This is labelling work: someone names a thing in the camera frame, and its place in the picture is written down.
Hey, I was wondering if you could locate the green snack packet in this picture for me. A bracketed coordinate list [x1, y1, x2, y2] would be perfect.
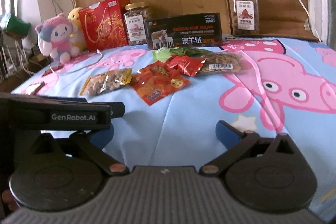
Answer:
[152, 47, 212, 62]

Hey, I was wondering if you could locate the small red candy bar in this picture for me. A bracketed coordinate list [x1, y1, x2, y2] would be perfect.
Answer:
[43, 64, 64, 77]

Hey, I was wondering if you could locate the mixed nuts bag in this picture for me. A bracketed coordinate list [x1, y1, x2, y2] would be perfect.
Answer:
[80, 68, 132, 97]

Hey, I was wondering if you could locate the green bag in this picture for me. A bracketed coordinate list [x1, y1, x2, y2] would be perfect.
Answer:
[1, 13, 31, 39]

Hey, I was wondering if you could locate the pink plush doll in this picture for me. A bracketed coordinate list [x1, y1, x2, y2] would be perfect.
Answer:
[35, 13, 80, 64]

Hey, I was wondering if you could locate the peppa pig blue sheet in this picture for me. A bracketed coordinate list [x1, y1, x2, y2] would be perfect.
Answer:
[11, 36, 336, 224]

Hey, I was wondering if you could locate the yellow plush toy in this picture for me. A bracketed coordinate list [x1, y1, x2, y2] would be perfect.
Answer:
[68, 7, 87, 52]

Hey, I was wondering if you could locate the pumpkin seed clear bag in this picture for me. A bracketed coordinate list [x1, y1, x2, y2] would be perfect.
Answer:
[199, 52, 249, 75]

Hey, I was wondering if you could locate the red gift box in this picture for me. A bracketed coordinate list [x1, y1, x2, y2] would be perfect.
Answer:
[79, 0, 130, 51]

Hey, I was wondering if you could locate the small red snack packet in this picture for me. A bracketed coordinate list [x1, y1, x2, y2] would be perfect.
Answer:
[166, 56, 206, 77]

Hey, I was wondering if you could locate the orange red snack bag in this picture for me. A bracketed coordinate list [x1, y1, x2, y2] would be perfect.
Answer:
[130, 61, 190, 106]

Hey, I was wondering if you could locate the nut jar gold lid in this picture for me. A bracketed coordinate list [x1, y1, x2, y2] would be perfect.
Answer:
[124, 2, 151, 46]

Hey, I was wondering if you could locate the black wool product box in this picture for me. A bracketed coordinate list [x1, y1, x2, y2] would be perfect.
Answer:
[147, 13, 222, 50]

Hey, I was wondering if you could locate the brown seat cushion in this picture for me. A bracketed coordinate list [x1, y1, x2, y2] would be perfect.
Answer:
[227, 0, 318, 42]

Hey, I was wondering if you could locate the white charging cable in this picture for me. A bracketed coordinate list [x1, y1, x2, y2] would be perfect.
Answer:
[48, 49, 104, 75]

